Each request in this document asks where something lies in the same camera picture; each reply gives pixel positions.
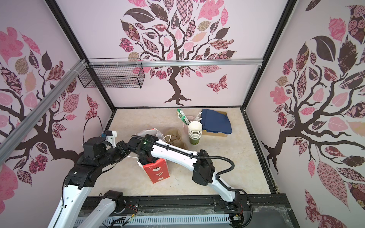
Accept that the green wrapped straw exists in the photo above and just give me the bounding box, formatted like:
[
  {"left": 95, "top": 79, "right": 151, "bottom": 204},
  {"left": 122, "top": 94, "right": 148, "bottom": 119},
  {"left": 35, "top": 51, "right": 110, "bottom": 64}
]
[{"left": 177, "top": 109, "right": 190, "bottom": 125}]

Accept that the aluminium rail left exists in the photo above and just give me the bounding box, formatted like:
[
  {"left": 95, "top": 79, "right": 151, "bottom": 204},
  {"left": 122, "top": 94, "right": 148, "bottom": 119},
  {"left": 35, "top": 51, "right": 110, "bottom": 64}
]
[{"left": 1, "top": 59, "right": 87, "bottom": 164}]

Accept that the aluminium rail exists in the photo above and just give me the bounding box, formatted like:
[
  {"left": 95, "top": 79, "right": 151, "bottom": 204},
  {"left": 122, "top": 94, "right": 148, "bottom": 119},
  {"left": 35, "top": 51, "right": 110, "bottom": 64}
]
[
  {"left": 88, "top": 59, "right": 263, "bottom": 67},
  {"left": 1, "top": 59, "right": 87, "bottom": 164}
]

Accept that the white slotted cable duct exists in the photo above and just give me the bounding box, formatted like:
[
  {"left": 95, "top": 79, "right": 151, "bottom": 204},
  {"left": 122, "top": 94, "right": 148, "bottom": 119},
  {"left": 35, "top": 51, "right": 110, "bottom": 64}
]
[{"left": 99, "top": 214, "right": 231, "bottom": 228}]

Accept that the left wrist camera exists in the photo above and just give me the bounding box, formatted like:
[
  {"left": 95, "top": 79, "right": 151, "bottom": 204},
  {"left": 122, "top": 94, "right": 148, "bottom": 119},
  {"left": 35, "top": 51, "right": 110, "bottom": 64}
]
[{"left": 101, "top": 130, "right": 117, "bottom": 149}]

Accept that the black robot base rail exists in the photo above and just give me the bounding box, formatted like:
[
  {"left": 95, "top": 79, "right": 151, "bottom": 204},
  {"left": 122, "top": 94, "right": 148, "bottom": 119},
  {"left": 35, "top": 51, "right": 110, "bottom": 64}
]
[{"left": 79, "top": 195, "right": 286, "bottom": 220}]

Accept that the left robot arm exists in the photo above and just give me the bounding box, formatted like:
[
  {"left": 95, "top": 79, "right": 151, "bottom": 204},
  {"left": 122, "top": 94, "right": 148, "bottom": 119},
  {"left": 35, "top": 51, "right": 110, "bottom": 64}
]
[{"left": 48, "top": 137, "right": 130, "bottom": 228}]

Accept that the pink straw holder cup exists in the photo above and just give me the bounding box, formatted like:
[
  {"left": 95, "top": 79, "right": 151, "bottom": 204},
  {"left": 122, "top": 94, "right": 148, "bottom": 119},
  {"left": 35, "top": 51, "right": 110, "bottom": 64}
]
[{"left": 183, "top": 116, "right": 195, "bottom": 135}]

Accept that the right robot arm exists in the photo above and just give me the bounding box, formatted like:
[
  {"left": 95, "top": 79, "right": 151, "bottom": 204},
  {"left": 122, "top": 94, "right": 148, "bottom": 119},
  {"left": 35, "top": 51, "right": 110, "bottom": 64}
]
[{"left": 127, "top": 135, "right": 251, "bottom": 211}]

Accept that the red and white paper bag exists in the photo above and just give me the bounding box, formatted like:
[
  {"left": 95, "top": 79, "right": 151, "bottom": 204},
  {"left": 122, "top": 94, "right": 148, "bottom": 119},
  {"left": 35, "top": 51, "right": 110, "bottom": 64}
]
[{"left": 136, "top": 128, "right": 170, "bottom": 184}]

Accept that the dark blue napkin stack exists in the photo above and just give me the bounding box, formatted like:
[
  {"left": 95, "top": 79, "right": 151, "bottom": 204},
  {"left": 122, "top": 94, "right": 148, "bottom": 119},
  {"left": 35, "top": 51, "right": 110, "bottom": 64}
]
[{"left": 201, "top": 109, "right": 232, "bottom": 135}]

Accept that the brown cardboard box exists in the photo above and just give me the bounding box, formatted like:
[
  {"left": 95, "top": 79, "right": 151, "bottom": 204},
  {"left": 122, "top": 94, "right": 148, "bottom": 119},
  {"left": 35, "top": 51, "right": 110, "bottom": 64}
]
[{"left": 202, "top": 111, "right": 228, "bottom": 137}]

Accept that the stack of paper cups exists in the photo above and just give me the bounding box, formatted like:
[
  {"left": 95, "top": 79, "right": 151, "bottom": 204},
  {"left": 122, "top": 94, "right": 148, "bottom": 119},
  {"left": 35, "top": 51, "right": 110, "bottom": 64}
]
[{"left": 188, "top": 121, "right": 202, "bottom": 145}]

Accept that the brown pulp cup carrier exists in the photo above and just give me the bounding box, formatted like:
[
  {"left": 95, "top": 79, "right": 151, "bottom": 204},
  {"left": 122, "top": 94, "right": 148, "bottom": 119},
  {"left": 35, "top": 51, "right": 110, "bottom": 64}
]
[{"left": 163, "top": 128, "right": 188, "bottom": 150}]

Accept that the black wire basket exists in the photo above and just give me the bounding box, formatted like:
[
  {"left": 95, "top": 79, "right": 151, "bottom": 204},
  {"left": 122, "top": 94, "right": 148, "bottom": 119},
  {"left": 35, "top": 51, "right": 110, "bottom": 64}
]
[{"left": 78, "top": 57, "right": 145, "bottom": 89}]

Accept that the aluminium rail back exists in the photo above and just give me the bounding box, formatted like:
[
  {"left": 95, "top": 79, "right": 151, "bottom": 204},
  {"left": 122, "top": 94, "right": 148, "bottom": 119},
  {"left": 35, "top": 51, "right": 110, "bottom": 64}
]
[{"left": 88, "top": 59, "right": 263, "bottom": 67}]

